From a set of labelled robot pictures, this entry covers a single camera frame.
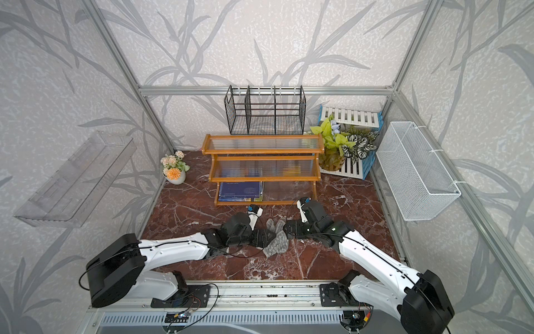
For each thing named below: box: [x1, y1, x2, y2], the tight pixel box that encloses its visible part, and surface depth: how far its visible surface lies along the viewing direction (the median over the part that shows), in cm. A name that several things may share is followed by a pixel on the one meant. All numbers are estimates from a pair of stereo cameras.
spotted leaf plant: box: [342, 125, 380, 165], surface depth 91 cm
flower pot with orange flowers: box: [160, 150, 191, 186], surface depth 101 cm
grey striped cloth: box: [262, 218, 289, 258], surface depth 84 cm
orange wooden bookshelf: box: [201, 133, 325, 207], surface depth 103 cm
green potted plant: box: [310, 114, 356, 172], surface depth 94 cm
